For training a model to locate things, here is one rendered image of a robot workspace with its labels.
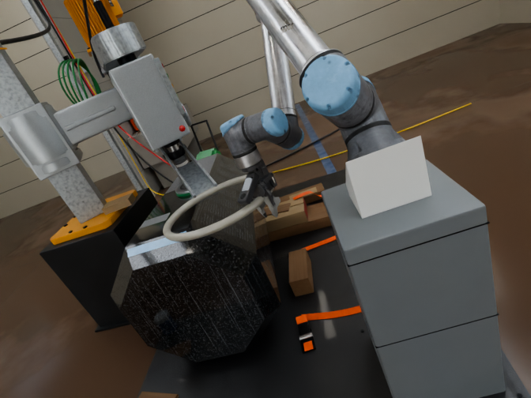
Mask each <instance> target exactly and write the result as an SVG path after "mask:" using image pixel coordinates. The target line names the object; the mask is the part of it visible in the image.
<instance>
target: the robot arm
mask: <svg viewBox="0 0 531 398"><path fill-rule="evenodd" d="M246 1H247V2H248V3H249V5H250V7H251V8H252V9H253V11H255V16H256V19H257V21H258V22H259V23H260V24H261V28H262V39H263V46H264V52H265V64H266V70H267V77H268V83H269V95H270V101H271V107H272V108H268V109H266V110H264V111H261V112H259V113H257V114H254V115H250V116H248V117H245V118H244V116H243V115H238V116H236V117H234V118H232V119H230V120H228V121H227V122H225V123H224V124H222V125H221V126H220V131H221V133H222V134H223V135H222V136H223V137H224V139H225V141H226V143H227V145H228V148H229V150H230V152H231V154H232V156H233V159H234V161H235V163H236V165H237V167H238V168H239V169H242V171H243V172H244V173H245V172H248V174H247V176H246V178H245V181H244V184H243V188H242V189H241V192H240V195H239V199H238V203H240V204H241V205H248V204H250V203H251V202H252V201H253V200H254V199H255V198H256V197H265V200H264V203H262V204H261V205H260V206H259V207H258V208H257V210H258V211H259V212H260V213H261V214H262V215H263V216H264V217H265V218H266V217H267V215H266V212H265V211H264V207H265V206H266V205H268V206H269V210H270V211H271V213H272V215H273V216H275V217H277V216H278V212H277V207H278V205H279V204H280V202H281V199H280V198H279V197H274V196H273V194H272V192H271V191H270V190H271V189H273V188H274V187H275V186H277V181H276V179H275V178H274V175H273V172H270V173H269V172H268V170H267V168H266V165H265V163H264V161H263V159H262V157H261V155H260V153H259V151H258V148H257V146H256V144H255V143H258V142H260V141H269V142H271V143H273V144H275V145H279V146H281V147H282V148H284V149H288V150H294V149H297V148H298V147H299V146H300V145H301V144H302V143H303V139H304V133H303V130H302V129H301V128H300V127H299V123H298V118H297V115H296V106H295V100H294V95H293V89H292V79H291V73H290V67H289V61H290V62H291V63H292V64H293V66H294V67H295V68H296V70H297V72H298V73H299V75H300V76H299V86H300V87H301V89H302V92H303V97H304V99H305V100H306V101H307V103H308V105H309V106H310V107H311V108H312V109H313V110H314V111H316V112H317V113H319V114H320V115H322V116H323V117H324V118H326V119H327V120H329V121H330V122H332V123H333V124H334V125H335V126H337V127H338V128H339V130H340V131H341V135H342V137H343V139H344V142H345V144H346V147H347V149H348V161H350V160H354V159H357V158H359V157H361V156H365V155H368V154H370V153H373V152H377V151H378V150H381V149H384V148H388V147H390V146H392V145H396V144H399V143H401V142H403V141H405V139H404V138H403V137H402V136H400V135H399V134H398V133H397V132H396V131H395V130H394V129H393V127H392V126H391V123H390V120H389V119H388V117H387V115H386V112H385V110H384V108H383V106H382V103H381V101H380V99H379V97H378V94H377V92H376V91H375V86H374V85H373V84H372V83H371V81H370V80H369V79H368V78H366V77H364V76H361V75H360V74H359V73H358V71H357V70H356V67H355V66H354V65H353V64H352V63H351V62H350V61H349V60H348V59H347V58H346V57H345V56H344V55H343V53H342V52H341V51H339V50H338V49H329V48H328V47H327V46H326V44H325V43H324V42H323V40H322V39H321V38H320V36H319V35H318V34H317V32H316V31H315V30H314V29H313V28H312V27H311V26H310V24H309V23H308V22H307V20H306V19H305V18H304V17H303V15H302V14H301V13H300V11H299V10H298V9H297V8H296V7H295V6H294V4H293V3H292V2H291V1H290V0H246ZM288 60H289V61H288ZM272 177H273V178H274V181H275V183H274V182H273V179H272Z"/></svg>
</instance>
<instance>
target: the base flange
mask: <svg viewBox="0 0 531 398"><path fill-rule="evenodd" d="M130 193H133V195H134V196H135V197H136V196H137V195H138V193H137V191H136V190H130V191H127V192H125V193H121V194H119V195H116V196H113V197H109V198H107V199H105V201H106V202H107V203H108V202H109V201H113V200H115V199H117V198H120V197H123V196H126V195H127V194H130ZM126 208H127V207H125V208H122V209H120V210H118V211H115V212H112V213H110V214H107V215H105V214H104V212H103V213H101V214H99V215H98V216H95V217H93V218H91V219H90V220H88V221H86V222H84V223H80V222H79V221H78V219H77V217H76V216H74V217H73V218H72V219H71V220H70V221H69V222H68V223H67V224H65V225H64V226H63V227H62V228H61V229H60V230H59V231H58V232H57V233H56V234H55V235H53V236H52V237H51V238H50V240H51V242H52V243H53V245H56V244H59V243H61V242H66V241H69V240H71V239H74V238H78V237H81V236H84V235H88V234H91V233H93V232H96V231H100V230H103V229H106V228H107V227H109V226H111V225H112V224H113V223H114V222H115V221H116V220H117V219H118V218H119V216H120V215H121V214H122V213H123V211H124V210H125V209H126Z"/></svg>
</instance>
